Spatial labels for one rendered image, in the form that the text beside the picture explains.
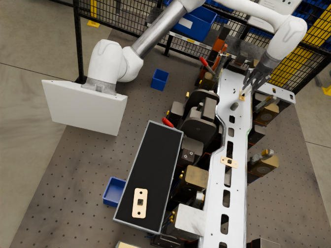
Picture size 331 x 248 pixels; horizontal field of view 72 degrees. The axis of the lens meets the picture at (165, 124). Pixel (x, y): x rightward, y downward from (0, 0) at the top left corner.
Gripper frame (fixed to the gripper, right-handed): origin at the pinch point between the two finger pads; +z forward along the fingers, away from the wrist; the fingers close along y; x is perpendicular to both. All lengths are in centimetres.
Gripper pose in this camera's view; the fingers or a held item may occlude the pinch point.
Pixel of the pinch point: (246, 90)
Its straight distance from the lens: 137.1
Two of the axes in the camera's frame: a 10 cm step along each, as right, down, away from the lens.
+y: -9.4, -3.3, -0.6
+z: -2.4, 5.6, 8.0
